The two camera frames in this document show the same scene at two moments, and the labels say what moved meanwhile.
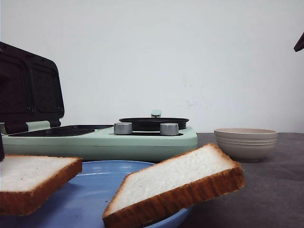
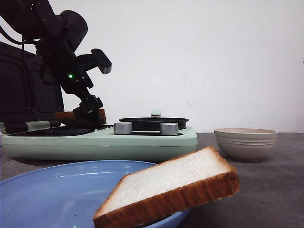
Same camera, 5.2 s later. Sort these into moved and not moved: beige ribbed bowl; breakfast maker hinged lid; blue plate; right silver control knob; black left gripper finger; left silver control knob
Moved: black left gripper finger
Not moved: left silver control knob; blue plate; beige ribbed bowl; breakfast maker hinged lid; right silver control knob
